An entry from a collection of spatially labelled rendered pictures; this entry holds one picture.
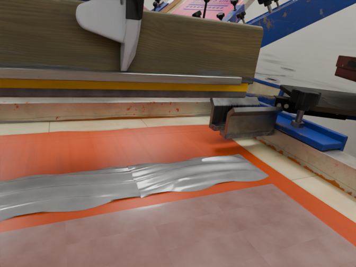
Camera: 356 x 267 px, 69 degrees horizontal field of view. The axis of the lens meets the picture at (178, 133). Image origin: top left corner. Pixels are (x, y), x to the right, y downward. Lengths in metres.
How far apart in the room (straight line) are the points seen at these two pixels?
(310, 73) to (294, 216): 2.41
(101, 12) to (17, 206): 0.20
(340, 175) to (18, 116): 0.49
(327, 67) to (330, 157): 2.20
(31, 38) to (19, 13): 0.02
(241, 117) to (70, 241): 0.29
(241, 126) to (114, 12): 0.25
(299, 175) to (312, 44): 2.35
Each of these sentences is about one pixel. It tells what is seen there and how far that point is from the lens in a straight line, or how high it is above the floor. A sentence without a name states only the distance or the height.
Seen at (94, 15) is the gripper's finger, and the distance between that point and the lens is 0.28.
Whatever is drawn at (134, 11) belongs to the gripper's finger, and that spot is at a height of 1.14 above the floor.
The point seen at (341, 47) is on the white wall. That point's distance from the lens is 2.54.
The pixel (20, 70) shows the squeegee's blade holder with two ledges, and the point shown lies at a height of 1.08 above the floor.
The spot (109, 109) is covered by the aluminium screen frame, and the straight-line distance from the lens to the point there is 0.51.
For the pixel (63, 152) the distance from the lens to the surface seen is 0.39.
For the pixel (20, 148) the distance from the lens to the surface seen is 0.41.
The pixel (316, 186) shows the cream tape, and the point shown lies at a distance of 0.39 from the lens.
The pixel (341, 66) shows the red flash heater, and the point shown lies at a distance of 1.36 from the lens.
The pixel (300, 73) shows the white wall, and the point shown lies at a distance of 2.75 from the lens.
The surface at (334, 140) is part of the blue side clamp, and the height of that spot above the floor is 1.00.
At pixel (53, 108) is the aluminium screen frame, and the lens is 0.50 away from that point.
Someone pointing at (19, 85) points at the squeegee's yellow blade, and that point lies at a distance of 0.31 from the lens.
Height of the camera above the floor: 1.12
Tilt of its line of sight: 21 degrees down
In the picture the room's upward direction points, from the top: 6 degrees clockwise
